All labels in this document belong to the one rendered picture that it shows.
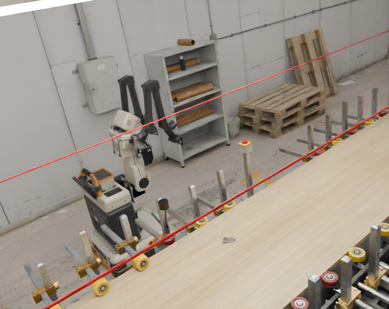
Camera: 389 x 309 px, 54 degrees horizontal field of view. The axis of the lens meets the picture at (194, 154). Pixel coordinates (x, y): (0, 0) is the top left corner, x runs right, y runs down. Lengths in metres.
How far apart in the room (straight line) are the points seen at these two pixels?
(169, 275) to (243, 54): 4.67
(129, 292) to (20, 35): 3.22
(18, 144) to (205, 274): 3.14
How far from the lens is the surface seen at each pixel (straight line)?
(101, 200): 3.22
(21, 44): 4.59
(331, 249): 2.22
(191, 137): 5.78
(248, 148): 2.69
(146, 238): 3.53
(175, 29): 5.43
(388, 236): 2.42
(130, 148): 3.35
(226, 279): 2.06
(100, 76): 4.64
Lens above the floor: 2.31
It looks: 24 degrees down
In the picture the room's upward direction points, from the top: 10 degrees counter-clockwise
